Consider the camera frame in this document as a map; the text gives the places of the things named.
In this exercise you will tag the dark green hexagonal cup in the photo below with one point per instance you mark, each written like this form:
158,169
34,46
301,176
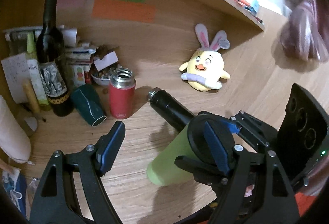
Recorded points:
88,104

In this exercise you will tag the yellow chick plush toy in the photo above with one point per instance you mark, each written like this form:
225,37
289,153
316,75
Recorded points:
205,68

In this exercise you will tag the white snack bowl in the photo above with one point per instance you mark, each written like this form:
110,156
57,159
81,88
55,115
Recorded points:
101,77

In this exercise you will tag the blue white packet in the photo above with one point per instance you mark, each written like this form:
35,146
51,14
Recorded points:
15,186

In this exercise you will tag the pink jug with handle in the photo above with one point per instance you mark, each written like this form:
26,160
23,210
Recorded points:
14,139

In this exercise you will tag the dark wine bottle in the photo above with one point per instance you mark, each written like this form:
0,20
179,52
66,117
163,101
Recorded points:
51,57

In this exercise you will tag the green spray bottle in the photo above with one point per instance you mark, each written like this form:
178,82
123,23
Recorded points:
34,71

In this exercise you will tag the yellow tube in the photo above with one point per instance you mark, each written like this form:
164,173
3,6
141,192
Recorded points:
31,96

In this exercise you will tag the white card tag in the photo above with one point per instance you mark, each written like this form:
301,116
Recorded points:
108,60

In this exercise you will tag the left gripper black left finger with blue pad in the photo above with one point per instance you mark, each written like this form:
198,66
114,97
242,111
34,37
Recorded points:
56,201

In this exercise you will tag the red thermos bottle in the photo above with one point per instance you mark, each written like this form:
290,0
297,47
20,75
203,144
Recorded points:
121,93

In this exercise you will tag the orange sticky note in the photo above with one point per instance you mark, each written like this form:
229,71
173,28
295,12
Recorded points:
123,10

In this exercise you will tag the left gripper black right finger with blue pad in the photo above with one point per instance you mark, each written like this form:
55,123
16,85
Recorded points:
258,189

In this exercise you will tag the black thermos flask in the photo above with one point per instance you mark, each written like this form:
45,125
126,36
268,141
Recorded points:
170,109

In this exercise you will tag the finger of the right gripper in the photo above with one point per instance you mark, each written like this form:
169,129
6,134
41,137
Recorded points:
202,173
256,133

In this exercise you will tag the green tumbler with black lid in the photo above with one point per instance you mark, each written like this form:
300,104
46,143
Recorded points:
202,150

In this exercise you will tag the mauve tied curtain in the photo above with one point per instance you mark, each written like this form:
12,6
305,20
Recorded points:
305,35

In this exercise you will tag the white handwritten note paper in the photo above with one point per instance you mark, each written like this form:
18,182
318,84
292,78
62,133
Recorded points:
16,70

